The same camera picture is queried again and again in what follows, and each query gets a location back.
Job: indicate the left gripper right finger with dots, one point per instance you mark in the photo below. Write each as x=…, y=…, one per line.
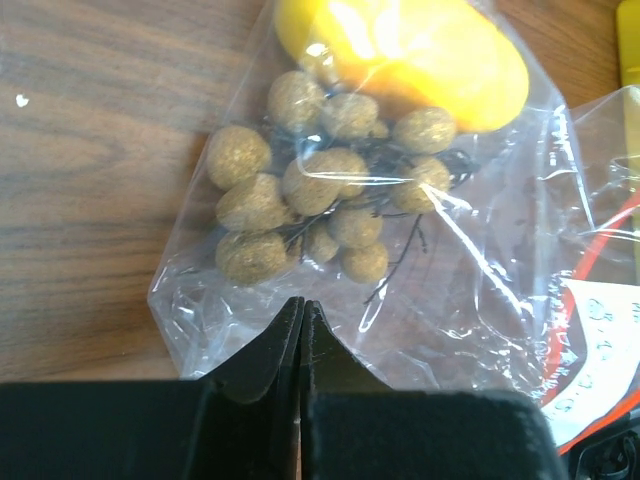
x=354, y=426

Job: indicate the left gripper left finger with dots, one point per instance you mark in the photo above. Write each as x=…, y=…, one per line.
x=237, y=422

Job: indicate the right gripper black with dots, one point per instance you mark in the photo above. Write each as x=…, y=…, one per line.
x=611, y=453

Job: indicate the clear zip top bag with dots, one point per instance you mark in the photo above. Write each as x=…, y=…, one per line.
x=527, y=277

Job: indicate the brown fake longan bunch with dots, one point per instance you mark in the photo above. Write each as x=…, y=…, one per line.
x=318, y=178

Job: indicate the yellow orange fake mango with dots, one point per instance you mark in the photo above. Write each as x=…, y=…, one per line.
x=410, y=54

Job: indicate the yellow plastic tray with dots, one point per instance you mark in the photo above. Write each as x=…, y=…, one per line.
x=628, y=39

